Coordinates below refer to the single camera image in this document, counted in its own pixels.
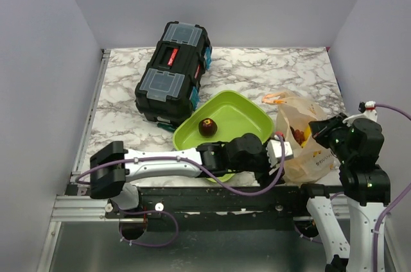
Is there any aluminium extrusion rail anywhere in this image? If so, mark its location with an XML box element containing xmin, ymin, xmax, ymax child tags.
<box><xmin>51</xmin><ymin>194</ymin><xmax>112</xmax><ymax>221</ymax></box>

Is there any dark red fake apple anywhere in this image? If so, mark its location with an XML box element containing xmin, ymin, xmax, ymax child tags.
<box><xmin>198</xmin><ymin>118</ymin><xmax>218</xmax><ymax>137</ymax></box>

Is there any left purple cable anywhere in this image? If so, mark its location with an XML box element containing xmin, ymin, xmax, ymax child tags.
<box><xmin>75</xmin><ymin>133</ymin><xmax>286</xmax><ymax>248</ymax></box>

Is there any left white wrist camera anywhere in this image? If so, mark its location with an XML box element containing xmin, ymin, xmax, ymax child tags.
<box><xmin>266</xmin><ymin>139</ymin><xmax>293</xmax><ymax>166</ymax></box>

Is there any purple cable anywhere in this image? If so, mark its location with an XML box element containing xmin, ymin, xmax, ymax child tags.
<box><xmin>75</xmin><ymin>133</ymin><xmax>286</xmax><ymax>248</ymax></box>
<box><xmin>293</xmin><ymin>102</ymin><xmax>411</xmax><ymax>272</ymax></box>

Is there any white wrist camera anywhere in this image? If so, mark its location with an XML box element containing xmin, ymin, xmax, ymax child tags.
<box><xmin>358</xmin><ymin>101</ymin><xmax>378</xmax><ymax>119</ymax></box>
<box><xmin>266</xmin><ymin>139</ymin><xmax>293</xmax><ymax>166</ymax></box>

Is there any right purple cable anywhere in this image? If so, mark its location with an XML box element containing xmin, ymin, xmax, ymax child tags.
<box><xmin>293</xmin><ymin>102</ymin><xmax>411</xmax><ymax>272</ymax></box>

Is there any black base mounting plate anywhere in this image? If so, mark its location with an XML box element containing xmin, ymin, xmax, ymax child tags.
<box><xmin>66</xmin><ymin>185</ymin><xmax>354</xmax><ymax>233</ymax></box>

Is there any black plastic toolbox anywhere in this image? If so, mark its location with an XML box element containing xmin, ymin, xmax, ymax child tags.
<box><xmin>135</xmin><ymin>21</ymin><xmax>213</xmax><ymax>126</ymax></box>

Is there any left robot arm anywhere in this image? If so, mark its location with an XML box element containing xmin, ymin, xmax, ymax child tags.
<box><xmin>87</xmin><ymin>133</ymin><xmax>293</xmax><ymax>217</ymax></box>

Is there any fake red grape bunch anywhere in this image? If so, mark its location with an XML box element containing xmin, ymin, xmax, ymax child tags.
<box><xmin>290</xmin><ymin>127</ymin><xmax>307</xmax><ymax>148</ymax></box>

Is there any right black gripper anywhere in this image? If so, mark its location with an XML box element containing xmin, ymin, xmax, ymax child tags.
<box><xmin>309</xmin><ymin>110</ymin><xmax>354</xmax><ymax>161</ymax></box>

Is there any green plastic tray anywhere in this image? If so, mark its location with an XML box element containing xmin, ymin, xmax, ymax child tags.
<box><xmin>173</xmin><ymin>90</ymin><xmax>274</xmax><ymax>178</ymax></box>

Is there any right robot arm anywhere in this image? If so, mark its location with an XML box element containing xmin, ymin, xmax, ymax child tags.
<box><xmin>295</xmin><ymin>110</ymin><xmax>390</xmax><ymax>271</ymax></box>

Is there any translucent orange plastic bag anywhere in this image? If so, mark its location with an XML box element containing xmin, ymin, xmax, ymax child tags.
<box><xmin>262</xmin><ymin>90</ymin><xmax>335</xmax><ymax>184</ymax></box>

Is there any green handled screwdriver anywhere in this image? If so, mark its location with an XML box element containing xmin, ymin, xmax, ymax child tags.
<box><xmin>157</xmin><ymin>123</ymin><xmax>177</xmax><ymax>133</ymax></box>

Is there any fake yellow banana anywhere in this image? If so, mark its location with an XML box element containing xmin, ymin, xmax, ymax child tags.
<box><xmin>303</xmin><ymin>126</ymin><xmax>311</xmax><ymax>144</ymax></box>

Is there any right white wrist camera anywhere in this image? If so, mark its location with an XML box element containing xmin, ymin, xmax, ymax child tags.
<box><xmin>358</xmin><ymin>101</ymin><xmax>378</xmax><ymax>119</ymax></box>

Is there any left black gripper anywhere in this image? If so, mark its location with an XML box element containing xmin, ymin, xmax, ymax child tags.
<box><xmin>228</xmin><ymin>139</ymin><xmax>285</xmax><ymax>188</ymax></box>

